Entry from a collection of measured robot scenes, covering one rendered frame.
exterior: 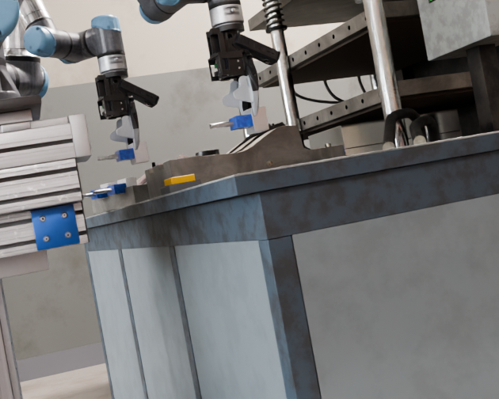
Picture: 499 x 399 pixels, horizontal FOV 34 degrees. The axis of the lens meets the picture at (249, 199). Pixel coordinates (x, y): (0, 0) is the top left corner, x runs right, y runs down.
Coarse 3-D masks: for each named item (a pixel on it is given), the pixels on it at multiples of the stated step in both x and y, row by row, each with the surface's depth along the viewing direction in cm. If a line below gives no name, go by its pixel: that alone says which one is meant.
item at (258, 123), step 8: (248, 112) 185; (264, 112) 185; (232, 120) 184; (240, 120) 183; (248, 120) 184; (256, 120) 184; (264, 120) 185; (232, 128) 185; (240, 128) 185; (248, 128) 187; (256, 128) 184; (264, 128) 185
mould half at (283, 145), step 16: (288, 128) 219; (256, 144) 215; (272, 144) 217; (288, 144) 219; (176, 160) 207; (192, 160) 209; (208, 160) 210; (224, 160) 212; (240, 160) 214; (256, 160) 215; (272, 160) 217; (288, 160) 219; (304, 160) 220; (320, 160) 222; (160, 176) 216; (176, 176) 207; (208, 176) 210; (224, 176) 212; (160, 192) 219
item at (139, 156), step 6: (132, 144) 215; (144, 144) 216; (120, 150) 214; (126, 150) 214; (132, 150) 215; (138, 150) 215; (144, 150) 216; (108, 156) 214; (114, 156) 214; (120, 156) 213; (126, 156) 214; (132, 156) 215; (138, 156) 215; (144, 156) 216; (132, 162) 218; (138, 162) 215; (144, 162) 219
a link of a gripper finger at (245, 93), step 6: (240, 78) 183; (246, 78) 183; (240, 84) 182; (246, 84) 183; (234, 90) 182; (240, 90) 182; (246, 90) 182; (252, 90) 182; (234, 96) 181; (240, 96) 181; (246, 96) 182; (252, 96) 182; (258, 96) 183; (252, 102) 183; (258, 102) 183; (252, 108) 184
